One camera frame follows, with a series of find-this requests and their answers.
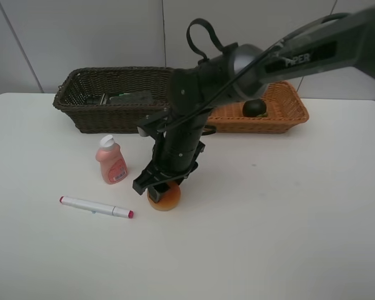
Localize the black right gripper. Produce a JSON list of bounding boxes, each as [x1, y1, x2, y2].
[[132, 115, 205, 203]]

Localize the orange red round fruit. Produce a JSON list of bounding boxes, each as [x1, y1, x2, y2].
[[146, 182, 181, 211]]

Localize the grey felt board eraser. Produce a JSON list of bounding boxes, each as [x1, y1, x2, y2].
[[107, 91, 154, 105]]

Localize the dark green cleanser bottle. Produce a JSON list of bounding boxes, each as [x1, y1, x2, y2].
[[84, 93, 111, 105]]

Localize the dark purple mangosteen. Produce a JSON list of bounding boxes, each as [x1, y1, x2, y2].
[[242, 99, 267, 118]]

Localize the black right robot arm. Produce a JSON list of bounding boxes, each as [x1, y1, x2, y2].
[[132, 5, 375, 203]]

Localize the pink bottle white cap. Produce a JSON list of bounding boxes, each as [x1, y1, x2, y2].
[[96, 134, 128, 184]]

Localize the white marker pink caps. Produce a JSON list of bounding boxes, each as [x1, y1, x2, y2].
[[59, 196, 134, 219]]

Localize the dark brown wicker basket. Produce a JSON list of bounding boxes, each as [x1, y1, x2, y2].
[[53, 66, 173, 134]]

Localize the orange wicker basket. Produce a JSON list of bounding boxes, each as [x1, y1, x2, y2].
[[207, 81, 309, 134]]

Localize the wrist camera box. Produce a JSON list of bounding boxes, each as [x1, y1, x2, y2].
[[137, 111, 168, 139]]

